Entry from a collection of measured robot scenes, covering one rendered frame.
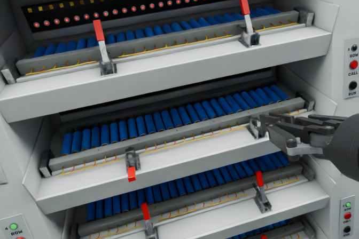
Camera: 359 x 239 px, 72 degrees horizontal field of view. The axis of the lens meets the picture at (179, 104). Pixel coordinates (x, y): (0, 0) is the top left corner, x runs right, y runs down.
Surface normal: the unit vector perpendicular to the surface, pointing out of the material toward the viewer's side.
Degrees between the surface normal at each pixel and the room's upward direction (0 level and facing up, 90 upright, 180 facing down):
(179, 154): 19
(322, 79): 90
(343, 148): 73
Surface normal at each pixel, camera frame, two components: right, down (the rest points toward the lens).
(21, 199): 0.20, 0.26
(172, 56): -0.10, -0.80
